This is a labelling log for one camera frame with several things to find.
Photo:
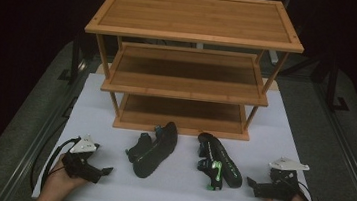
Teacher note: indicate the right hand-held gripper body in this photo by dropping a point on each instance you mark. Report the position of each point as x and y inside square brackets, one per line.
[279, 188]

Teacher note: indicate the wooden three-tier shoe rack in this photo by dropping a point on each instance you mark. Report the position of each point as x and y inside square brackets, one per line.
[195, 15]

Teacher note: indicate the aluminium frame rail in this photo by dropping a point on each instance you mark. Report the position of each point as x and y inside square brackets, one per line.
[348, 155]
[38, 139]

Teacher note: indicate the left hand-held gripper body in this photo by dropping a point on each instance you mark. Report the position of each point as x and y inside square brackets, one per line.
[80, 165]

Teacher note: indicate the black metal stand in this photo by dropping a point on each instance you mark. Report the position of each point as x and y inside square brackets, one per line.
[75, 62]
[333, 90]

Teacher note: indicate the black green sandal shoe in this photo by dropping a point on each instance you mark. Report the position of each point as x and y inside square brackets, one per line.
[228, 167]
[157, 152]

